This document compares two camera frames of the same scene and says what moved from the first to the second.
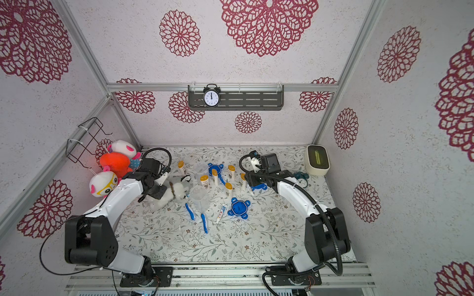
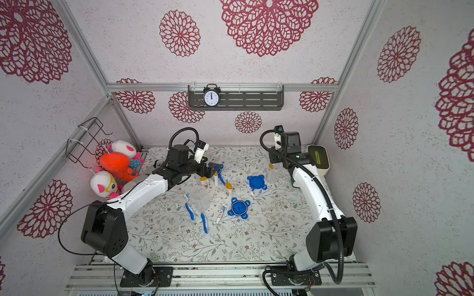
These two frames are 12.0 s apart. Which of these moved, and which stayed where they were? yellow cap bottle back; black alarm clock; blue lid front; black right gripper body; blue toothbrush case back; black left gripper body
Moved: black left gripper body; black right gripper body; yellow cap bottle back
Stayed: blue lid front; blue toothbrush case back; black alarm clock
